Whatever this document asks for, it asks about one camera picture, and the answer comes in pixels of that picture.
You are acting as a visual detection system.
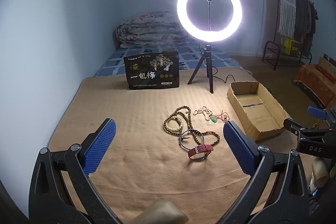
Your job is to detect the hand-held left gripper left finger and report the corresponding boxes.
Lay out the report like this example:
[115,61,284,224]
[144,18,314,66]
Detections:
[28,118,117,224]

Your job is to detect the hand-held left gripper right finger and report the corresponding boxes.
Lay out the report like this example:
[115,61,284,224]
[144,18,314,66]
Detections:
[223,120,312,224]

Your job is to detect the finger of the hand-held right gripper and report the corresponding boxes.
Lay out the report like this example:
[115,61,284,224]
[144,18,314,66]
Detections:
[283,118,332,141]
[308,106,328,120]

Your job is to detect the thin red cord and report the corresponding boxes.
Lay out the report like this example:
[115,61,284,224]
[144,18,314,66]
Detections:
[217,110,231,123]

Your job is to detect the white necklace with green pendant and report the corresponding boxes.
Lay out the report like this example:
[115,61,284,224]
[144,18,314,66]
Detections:
[193,106,219,124]

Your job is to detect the red strap watch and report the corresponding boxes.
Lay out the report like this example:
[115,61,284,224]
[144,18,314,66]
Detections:
[187,144,214,162]

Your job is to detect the cardboard box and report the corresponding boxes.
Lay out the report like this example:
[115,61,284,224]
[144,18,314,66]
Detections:
[226,81,289,142]

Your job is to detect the brown bead necklace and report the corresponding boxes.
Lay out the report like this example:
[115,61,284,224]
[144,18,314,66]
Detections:
[164,105,221,147]

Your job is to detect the silver bangle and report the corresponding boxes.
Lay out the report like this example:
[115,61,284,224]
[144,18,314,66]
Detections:
[179,130,205,150]

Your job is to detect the pale bead bracelet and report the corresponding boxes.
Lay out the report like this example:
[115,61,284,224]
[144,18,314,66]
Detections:
[168,115,185,135]

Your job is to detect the person's right forearm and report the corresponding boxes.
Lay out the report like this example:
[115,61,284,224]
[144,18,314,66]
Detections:
[311,157,331,188]

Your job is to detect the orange box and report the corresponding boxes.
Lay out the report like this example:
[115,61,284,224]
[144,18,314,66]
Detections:
[293,56,336,109]

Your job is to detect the tan blanket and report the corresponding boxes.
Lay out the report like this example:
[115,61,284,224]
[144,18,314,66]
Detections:
[47,67,297,224]

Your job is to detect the yellow box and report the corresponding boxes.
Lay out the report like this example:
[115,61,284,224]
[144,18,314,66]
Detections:
[283,38,301,55]

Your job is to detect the black metal shoe rack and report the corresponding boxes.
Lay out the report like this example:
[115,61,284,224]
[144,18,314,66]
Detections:
[262,40,312,71]

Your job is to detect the black tripod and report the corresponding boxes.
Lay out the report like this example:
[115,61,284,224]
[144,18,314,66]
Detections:
[187,44,219,94]

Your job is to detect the blue patterned bed sheet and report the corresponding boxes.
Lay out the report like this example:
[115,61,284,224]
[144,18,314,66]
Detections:
[93,40,242,78]

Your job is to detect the black snack bag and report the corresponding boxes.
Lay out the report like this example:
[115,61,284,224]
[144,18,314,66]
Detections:
[123,51,180,91]

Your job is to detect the dark hanging clothes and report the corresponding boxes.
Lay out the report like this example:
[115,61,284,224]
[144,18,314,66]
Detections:
[294,0,319,42]

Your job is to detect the white striped hanging cloth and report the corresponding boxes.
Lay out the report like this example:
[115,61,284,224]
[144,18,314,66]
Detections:
[278,0,298,38]

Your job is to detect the folded floral quilt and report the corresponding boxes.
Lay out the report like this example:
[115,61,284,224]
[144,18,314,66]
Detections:
[115,11,188,50]

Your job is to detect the black power cable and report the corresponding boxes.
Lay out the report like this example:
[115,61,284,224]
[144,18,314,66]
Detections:
[212,67,253,86]

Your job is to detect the white ring light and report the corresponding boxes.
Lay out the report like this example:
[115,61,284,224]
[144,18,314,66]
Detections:
[176,0,250,44]

